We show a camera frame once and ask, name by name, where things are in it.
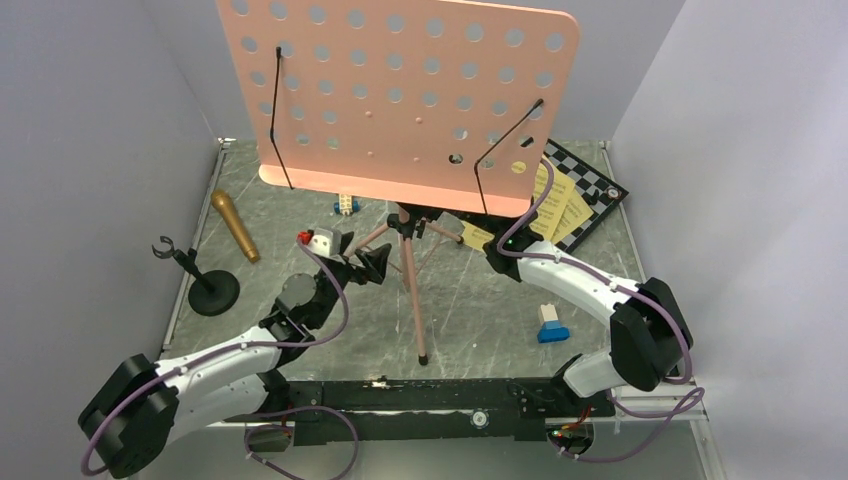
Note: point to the blue white toy block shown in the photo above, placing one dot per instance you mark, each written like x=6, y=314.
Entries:
x=551, y=329

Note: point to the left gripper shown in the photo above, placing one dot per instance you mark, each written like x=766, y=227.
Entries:
x=374, y=262

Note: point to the round chess token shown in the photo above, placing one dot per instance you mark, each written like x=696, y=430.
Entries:
x=613, y=193

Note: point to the beige blue toy car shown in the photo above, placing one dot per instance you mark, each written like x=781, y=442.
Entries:
x=346, y=205

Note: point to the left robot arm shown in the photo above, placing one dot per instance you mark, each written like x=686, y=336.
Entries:
x=144, y=405

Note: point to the black microphone stand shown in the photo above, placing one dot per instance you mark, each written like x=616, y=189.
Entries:
x=212, y=293

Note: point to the gold microphone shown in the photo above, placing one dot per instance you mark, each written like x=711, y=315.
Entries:
x=223, y=203

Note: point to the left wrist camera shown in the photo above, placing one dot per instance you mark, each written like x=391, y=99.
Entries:
x=322, y=242

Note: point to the pink music stand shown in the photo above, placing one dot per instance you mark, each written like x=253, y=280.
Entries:
x=446, y=104

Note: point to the black white chessboard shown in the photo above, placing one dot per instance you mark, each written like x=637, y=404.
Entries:
x=573, y=173

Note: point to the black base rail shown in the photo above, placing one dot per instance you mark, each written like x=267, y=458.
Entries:
x=523, y=409

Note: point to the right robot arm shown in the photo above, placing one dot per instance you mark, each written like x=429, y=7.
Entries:
x=648, y=335

